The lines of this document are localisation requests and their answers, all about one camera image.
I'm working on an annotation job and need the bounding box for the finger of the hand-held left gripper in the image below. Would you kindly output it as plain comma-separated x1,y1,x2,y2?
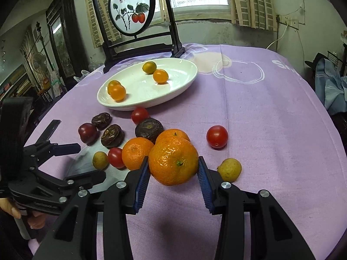
23,142,81,168
9,169,106,216

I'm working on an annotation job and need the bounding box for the standing fan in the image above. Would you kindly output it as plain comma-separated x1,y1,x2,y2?
30,53,52,98

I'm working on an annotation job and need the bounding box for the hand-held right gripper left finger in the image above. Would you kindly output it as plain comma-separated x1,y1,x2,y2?
33,156,151,260

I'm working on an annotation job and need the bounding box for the black hat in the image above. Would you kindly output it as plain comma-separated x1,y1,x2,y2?
305,53,328,68

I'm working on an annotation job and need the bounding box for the blue cloth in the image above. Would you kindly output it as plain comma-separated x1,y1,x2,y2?
314,57,347,115

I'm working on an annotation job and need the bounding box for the purple tablecloth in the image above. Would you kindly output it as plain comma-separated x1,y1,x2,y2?
27,43,347,260

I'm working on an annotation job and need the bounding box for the orange mandarin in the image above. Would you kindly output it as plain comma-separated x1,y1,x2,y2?
148,137,200,186
121,137,155,171
155,128,191,145

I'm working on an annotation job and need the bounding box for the beige checked curtain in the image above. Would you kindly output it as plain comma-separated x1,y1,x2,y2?
83,0,124,48
226,0,278,31

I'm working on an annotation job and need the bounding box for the orange kumquat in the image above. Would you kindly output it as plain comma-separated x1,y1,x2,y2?
153,69,169,84
107,80,121,95
110,84,127,102

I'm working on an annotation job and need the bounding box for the white plastic bag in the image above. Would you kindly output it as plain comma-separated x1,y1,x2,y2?
73,70,91,83

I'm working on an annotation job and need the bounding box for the white cable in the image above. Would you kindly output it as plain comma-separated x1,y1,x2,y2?
266,23,288,50

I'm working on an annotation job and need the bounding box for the yellow-green kumquat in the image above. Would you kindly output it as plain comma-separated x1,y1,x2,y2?
142,61,158,75

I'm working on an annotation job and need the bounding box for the black smartphone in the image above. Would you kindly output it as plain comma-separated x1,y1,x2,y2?
35,119,62,143

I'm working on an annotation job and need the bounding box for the dark red cherry tomato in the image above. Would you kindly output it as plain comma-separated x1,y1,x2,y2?
78,123,98,145

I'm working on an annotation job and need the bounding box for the person's left hand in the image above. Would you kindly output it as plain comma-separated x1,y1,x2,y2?
0,197,46,229

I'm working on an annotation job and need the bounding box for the wall socket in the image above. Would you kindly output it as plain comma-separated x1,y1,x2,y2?
279,15,299,29

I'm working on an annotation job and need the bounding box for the black-framed painted table screen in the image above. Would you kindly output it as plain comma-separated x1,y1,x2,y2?
91,0,185,74

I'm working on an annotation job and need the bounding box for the dark wooden cabinet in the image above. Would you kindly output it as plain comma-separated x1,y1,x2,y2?
46,0,90,78

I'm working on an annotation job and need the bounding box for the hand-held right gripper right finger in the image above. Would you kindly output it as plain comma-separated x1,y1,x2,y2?
197,156,316,260

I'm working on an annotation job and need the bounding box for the white oval plate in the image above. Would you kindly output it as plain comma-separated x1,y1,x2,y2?
97,58,198,111

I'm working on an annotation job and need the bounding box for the small yellow-green fruit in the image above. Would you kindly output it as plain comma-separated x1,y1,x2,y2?
217,158,242,183
92,152,110,170

